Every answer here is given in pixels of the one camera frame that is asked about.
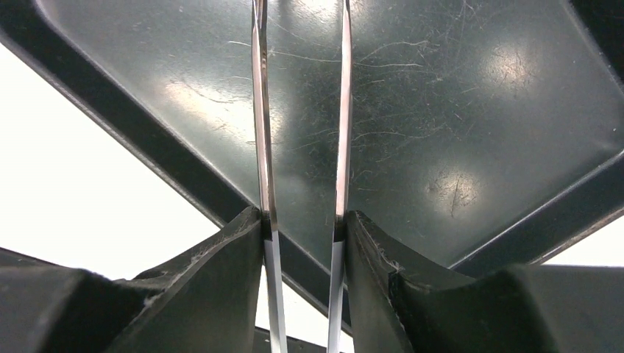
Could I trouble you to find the metal tongs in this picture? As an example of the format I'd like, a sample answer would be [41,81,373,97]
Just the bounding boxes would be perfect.
[251,1,353,352]

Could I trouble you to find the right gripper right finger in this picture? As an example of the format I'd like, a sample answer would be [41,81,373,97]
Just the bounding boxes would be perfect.
[346,211,623,352]

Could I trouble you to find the black plastic tray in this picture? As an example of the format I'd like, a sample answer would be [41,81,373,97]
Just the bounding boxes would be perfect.
[0,0,624,353]

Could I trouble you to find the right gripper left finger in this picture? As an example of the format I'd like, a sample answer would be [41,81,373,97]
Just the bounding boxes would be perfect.
[1,207,263,352]

